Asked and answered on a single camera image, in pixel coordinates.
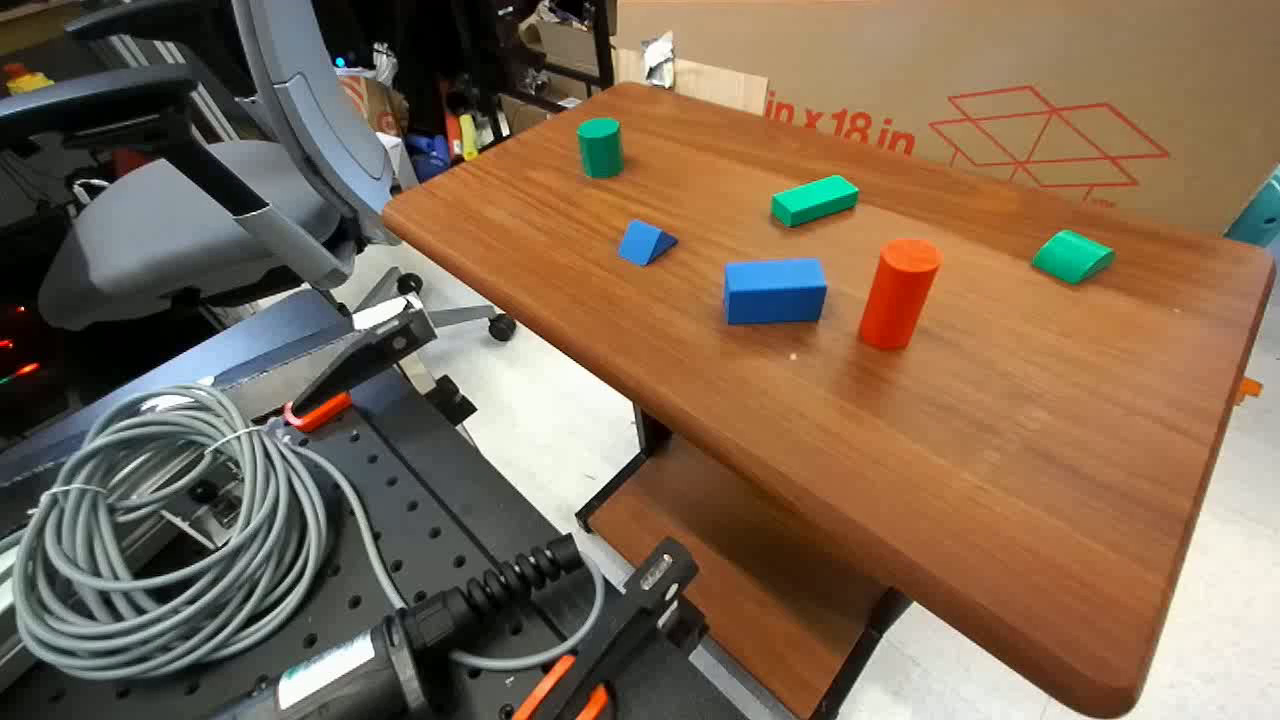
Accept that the black clamp with orange trigger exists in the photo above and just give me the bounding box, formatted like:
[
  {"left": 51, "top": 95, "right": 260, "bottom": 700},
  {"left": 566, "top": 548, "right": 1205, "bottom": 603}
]
[
  {"left": 283, "top": 308, "right": 439, "bottom": 433},
  {"left": 510, "top": 537, "right": 709, "bottom": 720}
]

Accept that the black cable connector plug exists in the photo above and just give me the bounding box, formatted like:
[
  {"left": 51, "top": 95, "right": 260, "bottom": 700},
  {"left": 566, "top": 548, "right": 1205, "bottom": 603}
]
[{"left": 213, "top": 534, "right": 585, "bottom": 720}]

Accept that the green rectangular block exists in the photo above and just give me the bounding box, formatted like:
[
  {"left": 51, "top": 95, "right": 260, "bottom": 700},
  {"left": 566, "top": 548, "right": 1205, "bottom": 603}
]
[{"left": 770, "top": 175, "right": 860, "bottom": 228}]

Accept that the blue triangular prism block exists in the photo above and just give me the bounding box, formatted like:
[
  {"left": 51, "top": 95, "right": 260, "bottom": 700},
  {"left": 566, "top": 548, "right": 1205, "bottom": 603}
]
[{"left": 617, "top": 219, "right": 679, "bottom": 267}]

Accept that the grey office chair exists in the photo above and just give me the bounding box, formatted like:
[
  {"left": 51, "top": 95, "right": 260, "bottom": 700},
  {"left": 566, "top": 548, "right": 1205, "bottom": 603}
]
[{"left": 0, "top": 0, "right": 518, "bottom": 343}]

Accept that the green half-cylinder block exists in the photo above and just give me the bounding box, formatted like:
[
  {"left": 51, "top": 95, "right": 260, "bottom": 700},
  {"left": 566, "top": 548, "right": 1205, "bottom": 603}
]
[{"left": 1031, "top": 229, "right": 1116, "bottom": 285}]

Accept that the orange cylinder block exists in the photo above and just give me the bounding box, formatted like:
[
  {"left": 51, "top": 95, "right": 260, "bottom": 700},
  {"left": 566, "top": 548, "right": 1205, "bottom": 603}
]
[{"left": 858, "top": 238, "right": 943, "bottom": 351}]

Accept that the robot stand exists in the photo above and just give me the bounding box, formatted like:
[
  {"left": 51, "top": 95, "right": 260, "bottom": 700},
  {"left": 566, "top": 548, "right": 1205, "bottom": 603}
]
[{"left": 0, "top": 288, "right": 749, "bottom": 720}]

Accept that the large cardboard box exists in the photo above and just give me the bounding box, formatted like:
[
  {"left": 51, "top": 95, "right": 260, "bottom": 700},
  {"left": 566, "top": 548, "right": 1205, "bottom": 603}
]
[{"left": 613, "top": 0, "right": 1280, "bottom": 238}]

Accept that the coil of grey cable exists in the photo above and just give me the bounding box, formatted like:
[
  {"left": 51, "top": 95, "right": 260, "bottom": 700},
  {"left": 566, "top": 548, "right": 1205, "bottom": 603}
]
[{"left": 12, "top": 384, "right": 607, "bottom": 681}]

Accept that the teal chair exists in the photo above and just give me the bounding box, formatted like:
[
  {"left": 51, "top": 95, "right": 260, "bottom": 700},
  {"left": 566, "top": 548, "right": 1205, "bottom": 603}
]
[{"left": 1225, "top": 165, "right": 1280, "bottom": 248}]

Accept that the black shelf with clutter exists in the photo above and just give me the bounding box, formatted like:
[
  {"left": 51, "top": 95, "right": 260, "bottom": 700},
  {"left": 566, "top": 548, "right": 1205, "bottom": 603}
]
[{"left": 315, "top": 0, "right": 617, "bottom": 183}]

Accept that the green cylinder block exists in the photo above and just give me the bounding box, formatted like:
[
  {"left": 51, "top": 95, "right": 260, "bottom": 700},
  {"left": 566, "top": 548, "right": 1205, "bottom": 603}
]
[{"left": 577, "top": 117, "right": 625, "bottom": 180}]

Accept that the blue rectangular block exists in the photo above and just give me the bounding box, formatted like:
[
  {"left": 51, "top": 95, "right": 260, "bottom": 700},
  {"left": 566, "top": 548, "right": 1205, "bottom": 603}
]
[{"left": 723, "top": 258, "right": 829, "bottom": 326}]

